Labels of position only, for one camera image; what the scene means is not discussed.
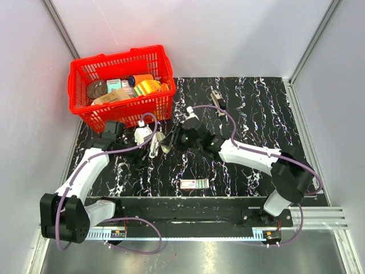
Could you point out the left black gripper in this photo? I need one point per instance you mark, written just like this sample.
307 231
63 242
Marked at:
140 160

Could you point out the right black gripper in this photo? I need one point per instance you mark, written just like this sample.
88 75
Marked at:
177 131

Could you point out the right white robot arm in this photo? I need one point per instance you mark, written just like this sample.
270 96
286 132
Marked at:
290 175

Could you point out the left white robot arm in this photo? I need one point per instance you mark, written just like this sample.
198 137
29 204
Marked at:
63 214

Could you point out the yellow green box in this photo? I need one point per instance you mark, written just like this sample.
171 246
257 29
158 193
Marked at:
147 87

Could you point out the white staple box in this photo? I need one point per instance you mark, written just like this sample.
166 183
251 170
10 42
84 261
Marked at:
194 184

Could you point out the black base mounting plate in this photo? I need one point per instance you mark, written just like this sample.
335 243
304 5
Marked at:
198 210

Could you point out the orange cylinder can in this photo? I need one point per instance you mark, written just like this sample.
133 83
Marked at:
134 80

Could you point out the brown cardboard box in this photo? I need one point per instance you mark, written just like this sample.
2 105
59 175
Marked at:
114 96

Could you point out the red plastic shopping basket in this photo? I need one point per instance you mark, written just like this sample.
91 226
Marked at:
146 60

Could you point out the teal white box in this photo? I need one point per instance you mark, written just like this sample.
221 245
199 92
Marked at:
113 84

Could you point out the black marble pattern mat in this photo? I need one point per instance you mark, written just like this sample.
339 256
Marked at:
257 112

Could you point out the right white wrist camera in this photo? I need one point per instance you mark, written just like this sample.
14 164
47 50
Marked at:
191 113

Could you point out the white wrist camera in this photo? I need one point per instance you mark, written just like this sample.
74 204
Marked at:
191 113
142 133

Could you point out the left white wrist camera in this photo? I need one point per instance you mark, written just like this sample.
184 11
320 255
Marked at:
142 133

